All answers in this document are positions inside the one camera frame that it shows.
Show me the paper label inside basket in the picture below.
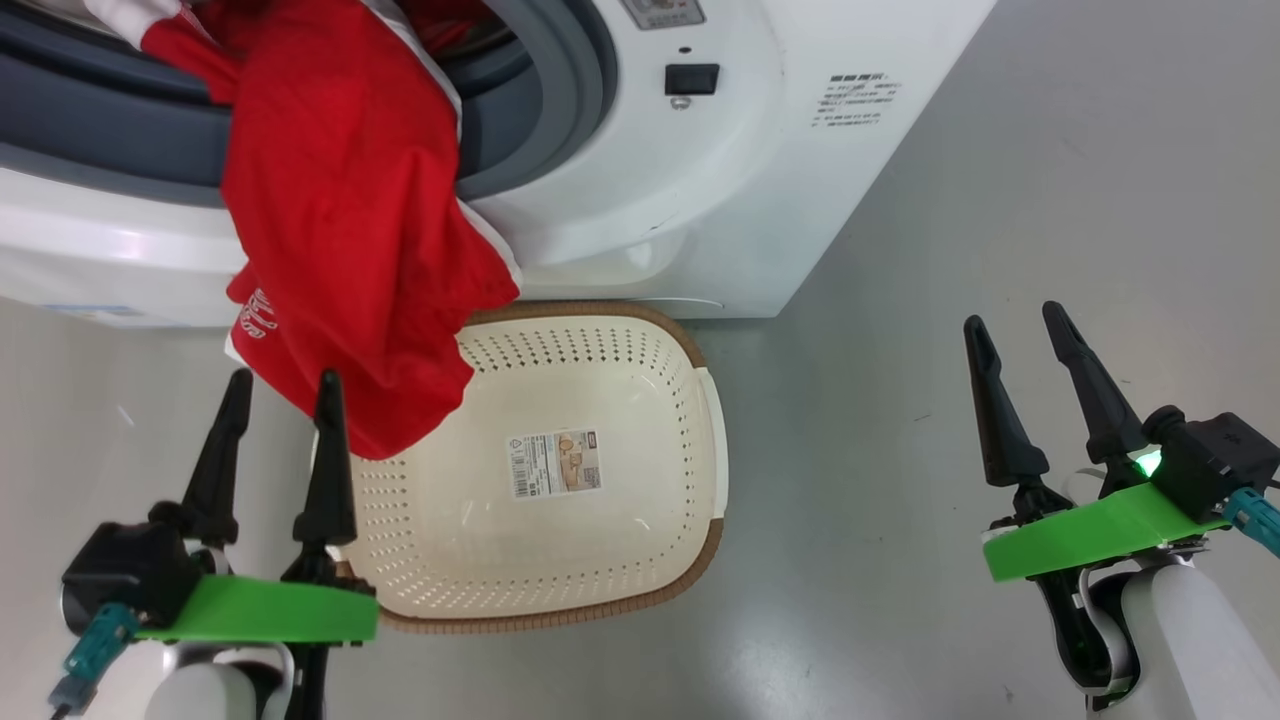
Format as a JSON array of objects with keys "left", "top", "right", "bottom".
[{"left": 505, "top": 430, "right": 604, "bottom": 499}]

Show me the teal camera connector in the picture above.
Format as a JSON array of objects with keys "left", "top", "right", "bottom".
[
  {"left": 48, "top": 603, "right": 141, "bottom": 713},
  {"left": 1222, "top": 487, "right": 1280, "bottom": 559}
]

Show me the cream laundry basket, brown rim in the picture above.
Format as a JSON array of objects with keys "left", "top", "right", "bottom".
[{"left": 335, "top": 300, "right": 729, "bottom": 634}]

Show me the blue energy label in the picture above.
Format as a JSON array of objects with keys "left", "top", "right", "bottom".
[{"left": 40, "top": 303, "right": 146, "bottom": 321}]

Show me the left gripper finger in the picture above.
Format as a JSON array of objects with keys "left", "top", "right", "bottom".
[
  {"left": 285, "top": 370, "right": 359, "bottom": 583},
  {"left": 178, "top": 368, "right": 254, "bottom": 549}
]

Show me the teal left camera connector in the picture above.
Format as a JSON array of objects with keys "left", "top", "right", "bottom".
[{"left": 48, "top": 603, "right": 141, "bottom": 713}]

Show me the grey rubber door gasket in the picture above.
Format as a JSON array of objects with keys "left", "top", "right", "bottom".
[{"left": 0, "top": 0, "right": 619, "bottom": 209}]

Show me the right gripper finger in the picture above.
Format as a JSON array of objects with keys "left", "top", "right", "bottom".
[
  {"left": 1042, "top": 300, "right": 1151, "bottom": 496},
  {"left": 963, "top": 315, "right": 1071, "bottom": 521}
]

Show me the red and white garment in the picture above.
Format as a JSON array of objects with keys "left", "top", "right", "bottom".
[{"left": 85, "top": 0, "right": 523, "bottom": 461}]

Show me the black door lock socket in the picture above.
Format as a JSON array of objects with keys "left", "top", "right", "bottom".
[{"left": 665, "top": 63, "right": 721, "bottom": 97}]

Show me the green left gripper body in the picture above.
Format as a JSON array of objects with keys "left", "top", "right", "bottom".
[{"left": 135, "top": 575, "right": 379, "bottom": 643}]

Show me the white front-load washing machine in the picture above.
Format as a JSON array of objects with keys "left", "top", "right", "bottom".
[{"left": 0, "top": 0, "right": 999, "bottom": 329}]

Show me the teal right camera connector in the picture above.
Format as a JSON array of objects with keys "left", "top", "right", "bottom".
[{"left": 1222, "top": 487, "right": 1280, "bottom": 559}]

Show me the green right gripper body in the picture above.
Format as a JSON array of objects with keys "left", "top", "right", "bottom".
[{"left": 982, "top": 482, "right": 1231, "bottom": 584}]

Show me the grey warning label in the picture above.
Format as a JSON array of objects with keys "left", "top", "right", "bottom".
[{"left": 620, "top": 0, "right": 706, "bottom": 31}]

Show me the printed text label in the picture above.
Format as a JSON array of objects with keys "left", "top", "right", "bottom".
[{"left": 810, "top": 72, "right": 896, "bottom": 129}]

